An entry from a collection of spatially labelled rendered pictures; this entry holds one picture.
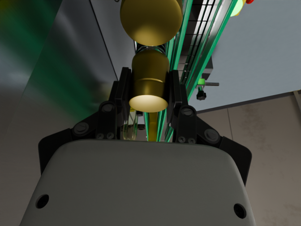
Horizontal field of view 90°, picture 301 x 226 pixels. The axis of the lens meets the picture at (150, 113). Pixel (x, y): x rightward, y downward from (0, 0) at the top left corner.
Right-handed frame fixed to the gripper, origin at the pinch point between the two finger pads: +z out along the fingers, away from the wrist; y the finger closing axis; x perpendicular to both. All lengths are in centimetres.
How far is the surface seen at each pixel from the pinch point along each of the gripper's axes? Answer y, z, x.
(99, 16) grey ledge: -13.6, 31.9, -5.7
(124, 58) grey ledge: -9.2, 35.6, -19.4
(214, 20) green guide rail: 13.3, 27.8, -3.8
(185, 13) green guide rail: 5.6, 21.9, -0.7
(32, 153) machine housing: -14.7, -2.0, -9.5
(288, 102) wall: 199, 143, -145
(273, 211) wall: 161, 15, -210
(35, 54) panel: -11.9, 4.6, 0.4
